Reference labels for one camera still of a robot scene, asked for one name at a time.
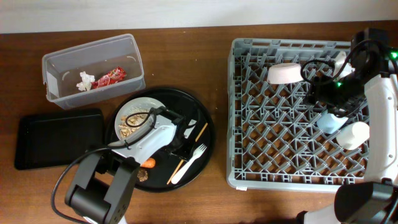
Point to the orange carrot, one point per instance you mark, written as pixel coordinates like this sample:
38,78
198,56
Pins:
149,163

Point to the white cup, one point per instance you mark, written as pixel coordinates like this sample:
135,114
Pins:
353,135

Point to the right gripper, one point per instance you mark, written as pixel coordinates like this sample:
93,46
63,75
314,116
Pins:
318,92

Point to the pink bowl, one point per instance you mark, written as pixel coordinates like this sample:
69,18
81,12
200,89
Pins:
284,73

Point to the grey dishwasher rack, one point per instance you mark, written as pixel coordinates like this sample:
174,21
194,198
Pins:
274,142

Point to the grey plate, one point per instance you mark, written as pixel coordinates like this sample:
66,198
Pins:
137,105

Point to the brown walnut shell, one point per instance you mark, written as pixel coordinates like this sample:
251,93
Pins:
142,175

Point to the red snack wrapper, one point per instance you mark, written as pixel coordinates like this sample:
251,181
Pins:
114,76

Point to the black round tray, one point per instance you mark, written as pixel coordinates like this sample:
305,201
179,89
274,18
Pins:
184,104

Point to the wooden chopstick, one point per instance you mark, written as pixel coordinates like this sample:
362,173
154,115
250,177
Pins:
189,152

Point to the clear plastic bin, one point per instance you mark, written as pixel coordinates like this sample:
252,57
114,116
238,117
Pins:
61,71

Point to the blue cup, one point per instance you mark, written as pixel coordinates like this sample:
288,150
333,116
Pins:
329,123

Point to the peanut shells and rice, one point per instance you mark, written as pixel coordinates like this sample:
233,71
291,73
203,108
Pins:
130,121

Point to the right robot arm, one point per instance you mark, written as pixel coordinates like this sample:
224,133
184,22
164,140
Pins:
374,81

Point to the white plastic fork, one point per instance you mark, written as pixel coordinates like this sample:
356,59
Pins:
181,172

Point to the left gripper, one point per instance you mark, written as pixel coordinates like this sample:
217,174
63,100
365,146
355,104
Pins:
187,152

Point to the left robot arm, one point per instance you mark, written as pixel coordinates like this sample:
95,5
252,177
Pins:
102,187

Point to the black rectangular tray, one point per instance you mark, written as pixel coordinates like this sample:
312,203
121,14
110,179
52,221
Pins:
56,139

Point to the white tissue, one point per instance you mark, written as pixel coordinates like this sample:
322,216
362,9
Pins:
86,82

